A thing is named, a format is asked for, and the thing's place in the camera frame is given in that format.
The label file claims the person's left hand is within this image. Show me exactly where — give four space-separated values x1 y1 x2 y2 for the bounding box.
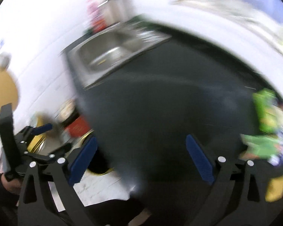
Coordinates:
1 173 22 195

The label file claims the round bamboo board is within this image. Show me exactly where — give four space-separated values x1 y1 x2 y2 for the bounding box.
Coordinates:
0 70 19 111

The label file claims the green snack bag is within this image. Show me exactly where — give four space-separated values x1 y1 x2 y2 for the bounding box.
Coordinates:
253 88 280 134
240 134 281 160

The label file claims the yellow sponge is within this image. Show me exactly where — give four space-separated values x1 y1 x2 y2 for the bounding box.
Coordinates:
265 175 283 202

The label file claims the stainless steel sink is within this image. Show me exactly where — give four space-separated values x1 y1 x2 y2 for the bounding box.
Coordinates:
66 22 171 89

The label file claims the chrome faucet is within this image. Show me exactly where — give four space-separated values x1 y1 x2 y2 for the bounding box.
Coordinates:
98 0 123 25

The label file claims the black trash bin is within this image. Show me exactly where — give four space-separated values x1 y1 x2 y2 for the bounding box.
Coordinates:
87 142 113 176

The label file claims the red box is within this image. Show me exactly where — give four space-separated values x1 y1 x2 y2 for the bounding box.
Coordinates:
65 116 91 138

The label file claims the red pink dish bottle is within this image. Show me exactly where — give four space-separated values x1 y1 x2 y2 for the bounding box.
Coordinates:
87 0 107 33

